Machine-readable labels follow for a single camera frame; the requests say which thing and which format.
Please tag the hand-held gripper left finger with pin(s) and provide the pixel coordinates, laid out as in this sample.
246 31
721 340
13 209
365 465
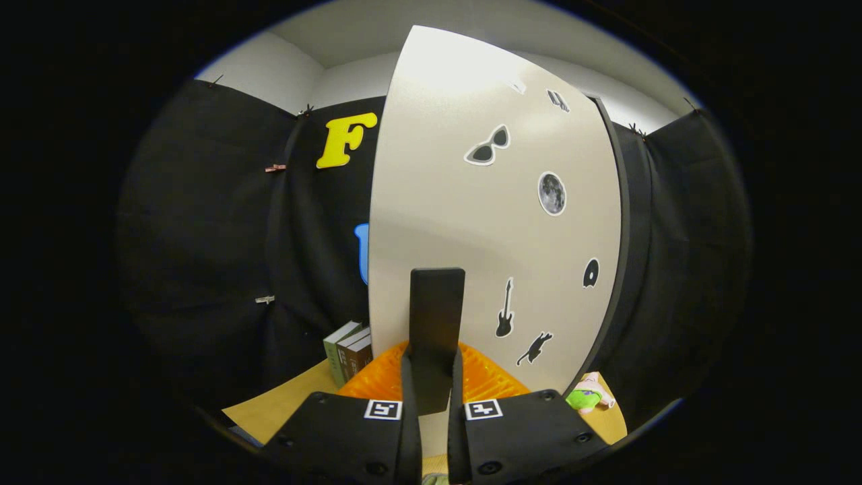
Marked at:
409 431

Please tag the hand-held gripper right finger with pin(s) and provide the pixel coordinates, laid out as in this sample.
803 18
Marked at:
456 431

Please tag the beige cabinet door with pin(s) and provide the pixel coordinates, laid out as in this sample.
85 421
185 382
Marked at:
458 202

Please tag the green book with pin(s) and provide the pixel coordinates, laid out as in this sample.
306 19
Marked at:
331 357

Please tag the pink and green plush toy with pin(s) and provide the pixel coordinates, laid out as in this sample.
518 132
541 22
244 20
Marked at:
586 396

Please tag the white clothes peg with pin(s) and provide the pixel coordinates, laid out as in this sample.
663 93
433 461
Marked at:
264 299

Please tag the black backdrop cloth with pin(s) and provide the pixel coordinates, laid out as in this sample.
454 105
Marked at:
202 236

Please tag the dark grey cabinet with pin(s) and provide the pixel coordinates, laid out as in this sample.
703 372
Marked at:
626 202

